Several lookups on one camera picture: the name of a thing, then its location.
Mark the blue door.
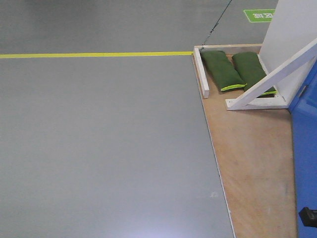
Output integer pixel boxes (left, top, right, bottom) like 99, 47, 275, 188
289, 69, 317, 238

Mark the plywood door platform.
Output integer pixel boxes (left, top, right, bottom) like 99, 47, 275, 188
202, 72, 297, 238

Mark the green sandbag left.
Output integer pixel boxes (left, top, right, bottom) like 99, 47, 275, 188
200, 51, 247, 92

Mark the green sandbag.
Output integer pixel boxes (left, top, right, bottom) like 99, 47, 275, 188
232, 52, 266, 92
200, 51, 247, 92

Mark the green sandbag right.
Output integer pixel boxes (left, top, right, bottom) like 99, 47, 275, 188
232, 52, 266, 92

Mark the white triangular brace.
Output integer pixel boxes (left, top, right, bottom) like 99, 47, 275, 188
225, 37, 317, 111

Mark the green floor sign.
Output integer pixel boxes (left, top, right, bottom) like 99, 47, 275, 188
243, 9, 275, 23

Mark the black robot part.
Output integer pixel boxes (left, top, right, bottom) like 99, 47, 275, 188
299, 207, 317, 228

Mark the white wooden side rail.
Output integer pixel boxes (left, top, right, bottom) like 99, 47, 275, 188
193, 46, 210, 99

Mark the dark guy rope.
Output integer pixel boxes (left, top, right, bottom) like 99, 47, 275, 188
201, 0, 233, 49

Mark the white door wall panel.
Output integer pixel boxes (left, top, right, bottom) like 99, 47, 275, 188
260, 0, 317, 72

